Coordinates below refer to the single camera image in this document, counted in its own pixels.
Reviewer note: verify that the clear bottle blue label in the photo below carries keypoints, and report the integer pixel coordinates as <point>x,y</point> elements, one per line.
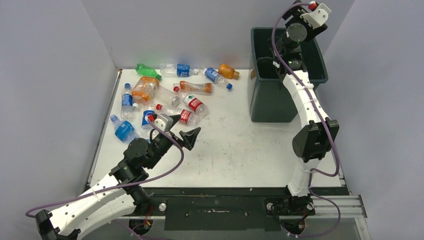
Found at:
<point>177,70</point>

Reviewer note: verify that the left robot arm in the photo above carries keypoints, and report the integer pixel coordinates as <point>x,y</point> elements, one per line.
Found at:
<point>117,194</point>

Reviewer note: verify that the orange juice bottle far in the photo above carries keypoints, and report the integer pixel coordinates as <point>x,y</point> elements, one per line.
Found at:
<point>228,72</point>

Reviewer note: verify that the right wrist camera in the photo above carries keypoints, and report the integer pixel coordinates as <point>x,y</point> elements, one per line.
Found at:
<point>318,16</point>

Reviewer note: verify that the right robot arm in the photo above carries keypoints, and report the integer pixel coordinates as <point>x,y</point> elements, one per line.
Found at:
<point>287,67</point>

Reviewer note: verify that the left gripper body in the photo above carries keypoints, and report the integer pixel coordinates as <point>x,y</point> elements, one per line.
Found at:
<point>161,146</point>

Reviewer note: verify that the dark green plastic bin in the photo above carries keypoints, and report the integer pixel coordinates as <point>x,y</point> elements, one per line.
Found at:
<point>268,100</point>

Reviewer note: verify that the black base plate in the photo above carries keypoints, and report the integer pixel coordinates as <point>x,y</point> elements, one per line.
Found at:
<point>222,209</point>

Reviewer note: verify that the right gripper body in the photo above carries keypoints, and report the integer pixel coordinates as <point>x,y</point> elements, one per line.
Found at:
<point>295,12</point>

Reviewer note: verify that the large Pepsi bottle blue cap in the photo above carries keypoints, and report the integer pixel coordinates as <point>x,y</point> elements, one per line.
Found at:
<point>145,127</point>

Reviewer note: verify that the blue label bottle left edge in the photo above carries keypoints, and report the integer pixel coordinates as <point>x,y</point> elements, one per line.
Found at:
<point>123,129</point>

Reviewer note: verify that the slim blue label bottle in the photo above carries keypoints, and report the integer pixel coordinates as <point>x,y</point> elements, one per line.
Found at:
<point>127,111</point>

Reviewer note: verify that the large orange label bottle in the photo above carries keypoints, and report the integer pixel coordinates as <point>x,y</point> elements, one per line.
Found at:
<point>145,90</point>

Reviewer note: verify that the blue label bottle blue cap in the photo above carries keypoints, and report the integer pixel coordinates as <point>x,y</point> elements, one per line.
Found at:
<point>218,79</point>

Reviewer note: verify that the flattened orange label bottle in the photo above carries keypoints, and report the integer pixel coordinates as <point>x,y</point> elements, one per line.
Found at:
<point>189,87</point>

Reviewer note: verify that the Nongfu bottle red cap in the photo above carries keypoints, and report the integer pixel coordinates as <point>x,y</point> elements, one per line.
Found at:
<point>187,117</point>

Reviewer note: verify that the Nongfu bottle red white label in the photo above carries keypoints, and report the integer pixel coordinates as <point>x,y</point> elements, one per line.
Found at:
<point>192,102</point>

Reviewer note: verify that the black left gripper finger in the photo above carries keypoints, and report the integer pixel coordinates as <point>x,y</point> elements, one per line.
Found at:
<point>188,138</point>
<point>175,119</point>

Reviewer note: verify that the clear bottle silver cap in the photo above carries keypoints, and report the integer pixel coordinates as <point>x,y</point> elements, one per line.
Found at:
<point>167,96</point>

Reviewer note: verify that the green plastic bottle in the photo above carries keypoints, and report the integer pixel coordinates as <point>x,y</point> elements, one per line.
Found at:
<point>144,70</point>

